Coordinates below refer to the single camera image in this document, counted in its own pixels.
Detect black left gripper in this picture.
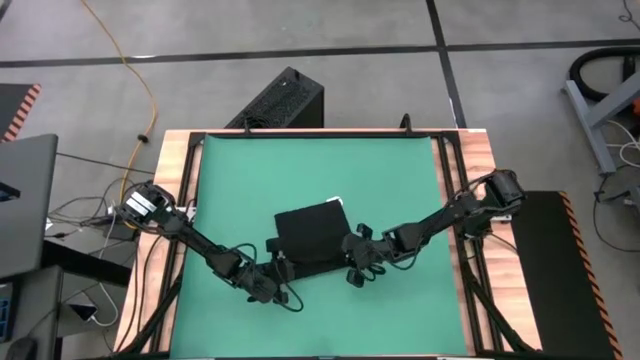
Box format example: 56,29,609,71
233,237,301,306

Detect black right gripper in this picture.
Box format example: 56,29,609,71
341,222,397,289

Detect black towel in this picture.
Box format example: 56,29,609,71
273,198,352,281

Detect green table mat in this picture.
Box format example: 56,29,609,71
169,134,469,357

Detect teal work table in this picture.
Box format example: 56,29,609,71
117,127,544,360

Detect black computer tower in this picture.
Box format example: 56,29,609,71
224,66,325,130

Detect black hazard-striped floor mat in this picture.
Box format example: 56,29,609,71
502,189,625,360
0,82,43,144

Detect black phone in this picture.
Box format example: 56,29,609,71
67,301,100,324

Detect grey laptop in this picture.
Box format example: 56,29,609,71
0,132,60,281

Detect black computer mouse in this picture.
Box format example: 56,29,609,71
3,336,39,360

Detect grey metal stand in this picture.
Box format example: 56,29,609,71
562,69,640,176

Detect white charging cable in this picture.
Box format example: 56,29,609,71
89,282,121,329

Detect long yellow extension cable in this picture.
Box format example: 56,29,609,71
79,0,159,199

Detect black cable bundle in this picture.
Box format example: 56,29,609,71
47,177,151,241

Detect black looped floor cable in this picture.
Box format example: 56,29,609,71
592,164,640,254

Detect white floor cables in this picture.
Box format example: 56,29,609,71
602,118,640,169

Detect black hose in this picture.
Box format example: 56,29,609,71
569,46,640,104

